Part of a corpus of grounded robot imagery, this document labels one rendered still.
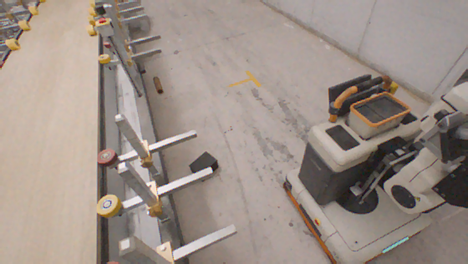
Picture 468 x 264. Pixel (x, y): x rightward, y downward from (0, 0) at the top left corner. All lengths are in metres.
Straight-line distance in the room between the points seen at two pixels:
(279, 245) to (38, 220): 1.33
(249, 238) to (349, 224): 0.66
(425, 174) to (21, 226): 1.50
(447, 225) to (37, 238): 2.28
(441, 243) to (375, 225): 0.58
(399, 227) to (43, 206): 1.76
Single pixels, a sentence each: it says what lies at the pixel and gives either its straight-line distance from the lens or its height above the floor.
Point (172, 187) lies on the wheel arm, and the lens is 0.97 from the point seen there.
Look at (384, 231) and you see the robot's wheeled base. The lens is 1.62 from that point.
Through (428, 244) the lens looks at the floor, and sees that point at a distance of 2.05.
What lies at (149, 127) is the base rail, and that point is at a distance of 1.48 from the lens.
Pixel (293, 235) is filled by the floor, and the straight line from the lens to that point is 1.75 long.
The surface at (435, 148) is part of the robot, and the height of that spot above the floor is 1.13.
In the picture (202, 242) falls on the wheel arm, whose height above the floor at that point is 0.82.
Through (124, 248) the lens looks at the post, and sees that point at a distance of 0.61.
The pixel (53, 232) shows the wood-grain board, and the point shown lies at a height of 0.90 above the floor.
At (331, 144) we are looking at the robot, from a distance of 1.14.
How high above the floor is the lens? 1.66
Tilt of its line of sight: 48 degrees down
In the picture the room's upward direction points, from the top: 8 degrees counter-clockwise
